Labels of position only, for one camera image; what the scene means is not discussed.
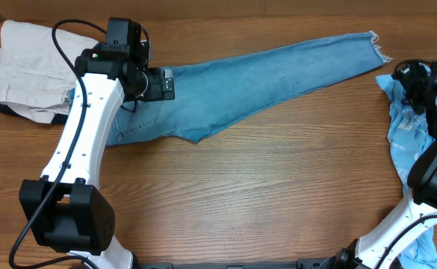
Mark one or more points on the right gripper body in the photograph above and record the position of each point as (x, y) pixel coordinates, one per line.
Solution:
(417, 93)

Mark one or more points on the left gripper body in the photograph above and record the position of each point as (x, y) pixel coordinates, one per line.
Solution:
(155, 90)

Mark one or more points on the blue denim jeans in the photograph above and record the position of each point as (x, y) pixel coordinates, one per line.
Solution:
(214, 95)

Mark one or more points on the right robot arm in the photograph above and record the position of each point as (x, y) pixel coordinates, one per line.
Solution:
(404, 238)

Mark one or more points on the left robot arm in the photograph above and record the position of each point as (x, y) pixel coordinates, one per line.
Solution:
(64, 207)

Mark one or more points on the light blue printed t-shirt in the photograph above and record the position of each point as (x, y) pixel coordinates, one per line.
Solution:
(408, 137)

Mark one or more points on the folded black garment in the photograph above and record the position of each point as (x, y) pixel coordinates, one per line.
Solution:
(57, 119)

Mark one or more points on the folded beige trousers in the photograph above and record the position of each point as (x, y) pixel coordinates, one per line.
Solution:
(34, 78)

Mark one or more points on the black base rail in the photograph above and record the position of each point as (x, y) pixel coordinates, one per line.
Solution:
(314, 263)

